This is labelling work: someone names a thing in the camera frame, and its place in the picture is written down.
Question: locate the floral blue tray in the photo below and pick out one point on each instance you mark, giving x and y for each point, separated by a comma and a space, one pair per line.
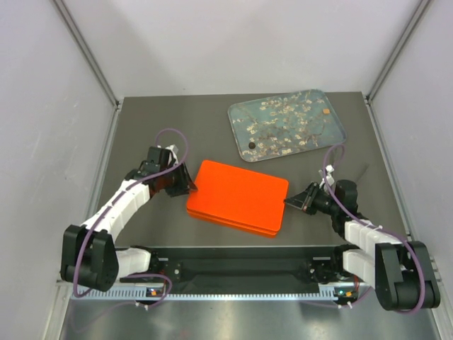
285, 124

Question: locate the orange chocolate box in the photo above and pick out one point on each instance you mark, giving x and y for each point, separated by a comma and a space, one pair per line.
233, 225

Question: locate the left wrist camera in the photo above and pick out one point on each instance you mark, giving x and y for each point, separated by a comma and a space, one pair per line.
159, 158

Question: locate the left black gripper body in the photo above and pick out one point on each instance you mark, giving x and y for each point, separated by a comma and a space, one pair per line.
175, 183

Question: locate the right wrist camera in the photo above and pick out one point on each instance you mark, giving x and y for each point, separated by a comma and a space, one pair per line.
327, 179

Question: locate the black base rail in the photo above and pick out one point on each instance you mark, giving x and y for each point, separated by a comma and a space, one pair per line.
253, 270

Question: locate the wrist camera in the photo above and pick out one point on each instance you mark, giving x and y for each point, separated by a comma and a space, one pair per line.
327, 179
159, 158

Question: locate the orange box lid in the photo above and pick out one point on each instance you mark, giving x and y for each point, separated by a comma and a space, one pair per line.
239, 195

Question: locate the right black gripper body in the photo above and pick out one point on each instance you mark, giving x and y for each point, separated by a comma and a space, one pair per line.
321, 202

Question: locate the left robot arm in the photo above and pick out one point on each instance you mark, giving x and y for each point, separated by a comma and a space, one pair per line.
90, 260

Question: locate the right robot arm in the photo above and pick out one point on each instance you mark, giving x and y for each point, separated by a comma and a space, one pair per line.
400, 272

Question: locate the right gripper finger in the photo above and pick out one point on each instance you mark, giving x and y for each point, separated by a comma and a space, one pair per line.
313, 188
299, 201

